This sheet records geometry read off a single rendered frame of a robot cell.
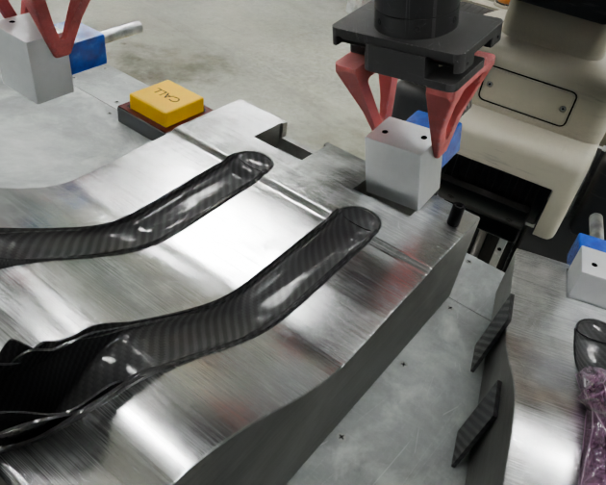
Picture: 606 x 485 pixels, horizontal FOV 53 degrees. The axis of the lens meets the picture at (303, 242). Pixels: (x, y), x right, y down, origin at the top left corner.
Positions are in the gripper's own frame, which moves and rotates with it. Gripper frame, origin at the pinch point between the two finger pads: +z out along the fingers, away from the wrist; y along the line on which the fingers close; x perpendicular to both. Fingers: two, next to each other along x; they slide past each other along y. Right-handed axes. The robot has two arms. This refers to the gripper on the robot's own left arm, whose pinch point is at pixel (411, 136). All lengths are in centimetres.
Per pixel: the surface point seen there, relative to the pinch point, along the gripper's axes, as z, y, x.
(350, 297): 3.7, 3.8, -14.2
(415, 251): 4.4, 4.8, -7.3
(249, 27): 96, -196, 184
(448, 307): 14.5, 5.8, -2.3
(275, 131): 3.4, -13.8, -0.7
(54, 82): -4.3, -26.2, -13.5
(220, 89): 92, -156, 121
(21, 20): -8.6, -29.4, -12.7
